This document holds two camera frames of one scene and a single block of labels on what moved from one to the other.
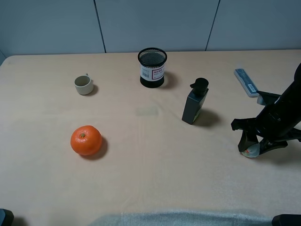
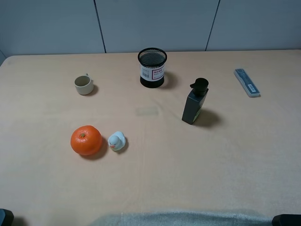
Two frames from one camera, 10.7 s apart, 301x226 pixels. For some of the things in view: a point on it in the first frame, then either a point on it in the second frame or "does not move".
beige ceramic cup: x=84 y=84 does not move
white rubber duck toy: x=252 y=151 -> x=117 y=141
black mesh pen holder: x=152 y=61 does not move
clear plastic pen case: x=246 y=83 does not move
